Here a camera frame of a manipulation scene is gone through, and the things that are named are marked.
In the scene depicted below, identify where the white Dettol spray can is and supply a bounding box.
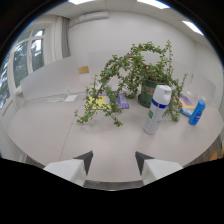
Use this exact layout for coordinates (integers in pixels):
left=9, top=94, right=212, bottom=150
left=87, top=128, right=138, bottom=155
left=143, top=84, right=173, bottom=136

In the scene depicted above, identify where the blue plastic bottle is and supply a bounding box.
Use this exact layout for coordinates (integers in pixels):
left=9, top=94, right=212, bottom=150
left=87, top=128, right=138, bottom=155
left=188, top=98, right=207, bottom=126

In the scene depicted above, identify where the white paper sheet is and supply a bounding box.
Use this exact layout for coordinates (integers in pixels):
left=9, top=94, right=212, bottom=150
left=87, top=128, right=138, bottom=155
left=64, top=94, right=79, bottom=103

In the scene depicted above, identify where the yellow purple flat packet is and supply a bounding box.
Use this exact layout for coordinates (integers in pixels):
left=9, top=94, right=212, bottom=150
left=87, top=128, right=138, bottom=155
left=178, top=95, right=197, bottom=117

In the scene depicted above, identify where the dark green plant pot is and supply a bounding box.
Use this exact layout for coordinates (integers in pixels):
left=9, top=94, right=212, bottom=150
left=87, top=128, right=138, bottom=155
left=137, top=78, right=166, bottom=109

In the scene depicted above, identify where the white desk divider panel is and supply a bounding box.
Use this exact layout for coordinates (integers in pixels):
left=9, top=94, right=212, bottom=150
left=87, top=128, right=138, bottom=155
left=20, top=55, right=82, bottom=100

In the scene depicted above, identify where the green leafy potted plant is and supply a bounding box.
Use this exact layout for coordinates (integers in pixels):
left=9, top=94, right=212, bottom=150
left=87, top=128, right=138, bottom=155
left=74, top=40, right=189, bottom=128

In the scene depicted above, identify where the grey curtain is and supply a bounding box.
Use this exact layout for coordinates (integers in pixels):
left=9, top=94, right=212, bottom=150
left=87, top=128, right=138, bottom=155
left=61, top=17, right=72, bottom=59

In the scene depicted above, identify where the window with white frame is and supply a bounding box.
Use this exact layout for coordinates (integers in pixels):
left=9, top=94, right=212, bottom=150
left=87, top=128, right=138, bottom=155
left=0, top=28, right=46, bottom=111

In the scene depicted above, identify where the wall air conditioner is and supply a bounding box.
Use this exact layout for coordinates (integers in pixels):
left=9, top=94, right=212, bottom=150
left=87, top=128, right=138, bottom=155
left=68, top=11, right=110, bottom=28

